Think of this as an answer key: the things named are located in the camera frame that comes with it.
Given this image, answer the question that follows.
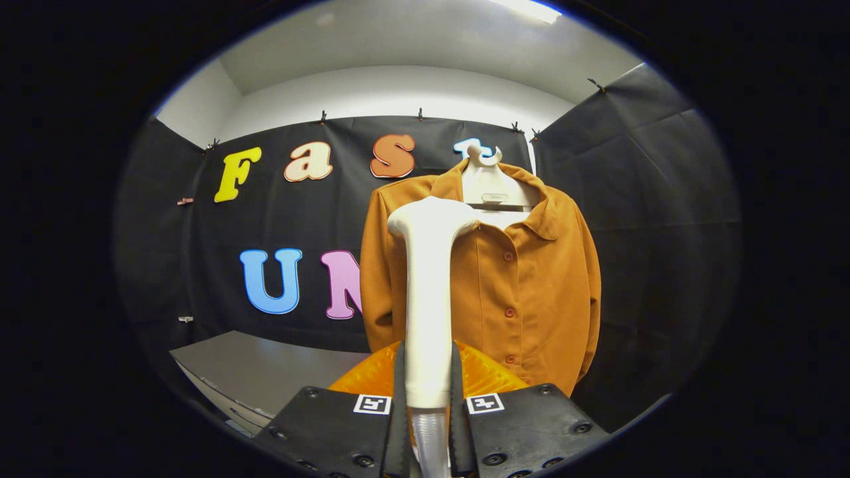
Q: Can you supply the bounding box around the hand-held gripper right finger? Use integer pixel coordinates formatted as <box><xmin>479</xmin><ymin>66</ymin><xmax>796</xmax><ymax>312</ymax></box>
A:
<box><xmin>449</xmin><ymin>341</ymin><xmax>610</xmax><ymax>478</ymax></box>

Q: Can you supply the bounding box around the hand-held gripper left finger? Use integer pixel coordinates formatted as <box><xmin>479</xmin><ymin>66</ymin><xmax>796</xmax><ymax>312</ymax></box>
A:
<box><xmin>252</xmin><ymin>341</ymin><xmax>414</xmax><ymax>478</ymax></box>

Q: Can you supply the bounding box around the white garment steamer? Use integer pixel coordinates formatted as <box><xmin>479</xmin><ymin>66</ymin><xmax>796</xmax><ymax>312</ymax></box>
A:
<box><xmin>387</xmin><ymin>196</ymin><xmax>480</xmax><ymax>478</ymax></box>

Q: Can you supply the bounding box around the grey cabinet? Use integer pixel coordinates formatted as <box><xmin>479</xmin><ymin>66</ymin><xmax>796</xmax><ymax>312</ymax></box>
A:
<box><xmin>169</xmin><ymin>330</ymin><xmax>369</xmax><ymax>436</ymax></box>

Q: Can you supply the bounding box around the long ceiling light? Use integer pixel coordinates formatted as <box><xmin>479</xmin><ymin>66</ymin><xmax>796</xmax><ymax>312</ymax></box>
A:
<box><xmin>491</xmin><ymin>0</ymin><xmax>564</xmax><ymax>25</ymax></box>

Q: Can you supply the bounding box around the white garment hanger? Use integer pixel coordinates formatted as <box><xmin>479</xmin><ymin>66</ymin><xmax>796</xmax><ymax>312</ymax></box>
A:
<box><xmin>460</xmin><ymin>143</ymin><xmax>540</xmax><ymax>230</ymax></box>

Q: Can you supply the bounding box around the orange button-up shirt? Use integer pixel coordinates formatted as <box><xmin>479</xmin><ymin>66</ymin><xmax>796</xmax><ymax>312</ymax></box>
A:
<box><xmin>359</xmin><ymin>159</ymin><xmax>602</xmax><ymax>397</ymax></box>

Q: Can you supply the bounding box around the row of black cloth clips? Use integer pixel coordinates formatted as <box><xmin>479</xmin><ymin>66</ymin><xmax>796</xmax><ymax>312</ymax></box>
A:
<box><xmin>205</xmin><ymin>78</ymin><xmax>606</xmax><ymax>152</ymax></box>

